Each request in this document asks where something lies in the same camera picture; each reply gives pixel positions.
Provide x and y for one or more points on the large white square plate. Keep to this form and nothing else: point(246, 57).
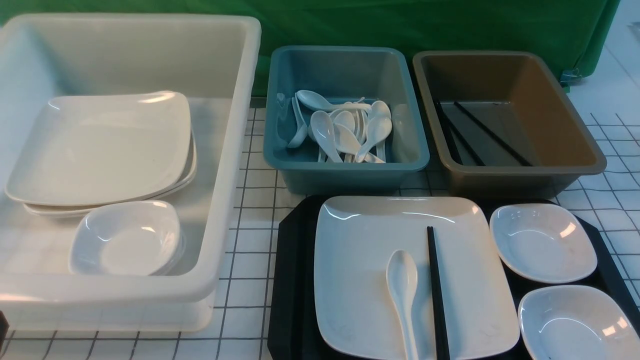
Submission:
point(354, 240)

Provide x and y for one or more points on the white small bowl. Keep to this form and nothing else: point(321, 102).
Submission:
point(576, 322)
point(141, 238)
point(542, 242)

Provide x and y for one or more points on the top white plate in bin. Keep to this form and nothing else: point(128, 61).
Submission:
point(102, 149)

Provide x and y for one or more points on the white plate in bin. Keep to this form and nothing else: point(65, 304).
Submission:
point(188, 174)
point(102, 149)

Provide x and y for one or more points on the lower white plate in bin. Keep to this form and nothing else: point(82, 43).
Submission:
point(188, 174)

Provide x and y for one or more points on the white spoon left edge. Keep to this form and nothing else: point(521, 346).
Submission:
point(302, 128)

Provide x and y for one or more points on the white spoon centre left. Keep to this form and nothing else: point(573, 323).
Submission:
point(322, 127)

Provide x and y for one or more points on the white spoon right long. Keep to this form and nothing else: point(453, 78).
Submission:
point(378, 129)

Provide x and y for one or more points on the white spoon top of pile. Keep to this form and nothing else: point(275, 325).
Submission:
point(316, 102)

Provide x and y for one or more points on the teal plastic bin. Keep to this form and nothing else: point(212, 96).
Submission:
point(342, 74)

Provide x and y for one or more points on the black serving tray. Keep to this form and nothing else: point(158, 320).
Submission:
point(293, 329)

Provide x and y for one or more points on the black chopstick long diagonal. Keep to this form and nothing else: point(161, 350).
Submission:
point(506, 146)

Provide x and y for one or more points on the white small bowl in bin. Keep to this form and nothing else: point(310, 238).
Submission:
point(141, 238)

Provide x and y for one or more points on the brown plastic bin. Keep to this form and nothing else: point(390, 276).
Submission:
point(515, 94)

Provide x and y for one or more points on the large white plastic bin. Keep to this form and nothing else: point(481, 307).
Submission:
point(209, 58)

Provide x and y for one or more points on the metal binder clip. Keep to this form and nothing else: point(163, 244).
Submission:
point(570, 77)

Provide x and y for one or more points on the green backdrop cloth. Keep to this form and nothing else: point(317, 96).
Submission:
point(567, 34)

